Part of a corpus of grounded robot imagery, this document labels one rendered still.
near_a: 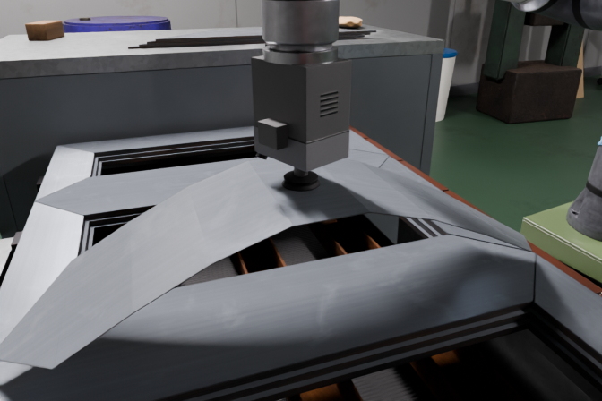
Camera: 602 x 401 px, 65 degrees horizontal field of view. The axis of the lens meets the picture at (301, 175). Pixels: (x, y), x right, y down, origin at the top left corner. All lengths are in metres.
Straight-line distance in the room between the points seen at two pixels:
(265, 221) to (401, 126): 1.13
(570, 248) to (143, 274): 0.86
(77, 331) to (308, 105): 0.30
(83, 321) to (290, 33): 0.33
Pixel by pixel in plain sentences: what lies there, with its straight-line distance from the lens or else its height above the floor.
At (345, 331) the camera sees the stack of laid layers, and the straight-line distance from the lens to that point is 0.58.
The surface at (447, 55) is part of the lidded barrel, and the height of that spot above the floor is 0.60.
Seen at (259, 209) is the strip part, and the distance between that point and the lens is 0.48.
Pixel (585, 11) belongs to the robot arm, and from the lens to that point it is 0.79.
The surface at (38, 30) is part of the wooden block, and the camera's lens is 1.68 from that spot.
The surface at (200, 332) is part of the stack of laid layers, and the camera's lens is 0.59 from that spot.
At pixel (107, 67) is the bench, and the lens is 1.28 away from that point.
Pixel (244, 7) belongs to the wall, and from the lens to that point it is 4.09.
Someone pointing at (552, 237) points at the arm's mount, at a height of 0.72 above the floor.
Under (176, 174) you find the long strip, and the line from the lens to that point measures 1.02.
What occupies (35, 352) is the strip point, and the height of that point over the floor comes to 0.90.
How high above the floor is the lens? 1.23
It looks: 23 degrees down
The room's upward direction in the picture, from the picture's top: straight up
